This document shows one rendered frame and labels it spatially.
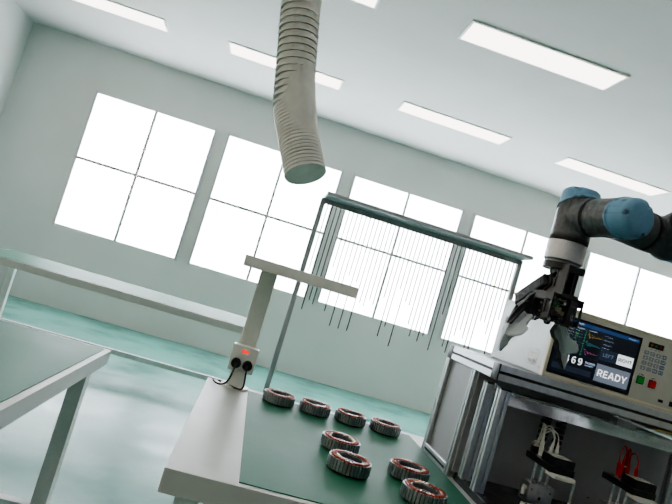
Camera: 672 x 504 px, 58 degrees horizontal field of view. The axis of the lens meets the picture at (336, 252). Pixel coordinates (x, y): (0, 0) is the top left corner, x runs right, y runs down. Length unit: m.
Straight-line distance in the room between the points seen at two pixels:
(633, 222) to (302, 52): 1.63
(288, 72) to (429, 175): 5.98
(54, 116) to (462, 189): 5.29
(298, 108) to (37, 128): 6.40
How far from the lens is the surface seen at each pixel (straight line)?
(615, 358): 1.93
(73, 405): 2.30
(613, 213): 1.19
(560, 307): 1.26
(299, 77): 2.45
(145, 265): 8.03
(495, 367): 1.77
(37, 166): 8.45
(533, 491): 1.89
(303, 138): 2.32
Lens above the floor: 1.17
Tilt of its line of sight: 4 degrees up
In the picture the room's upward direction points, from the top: 17 degrees clockwise
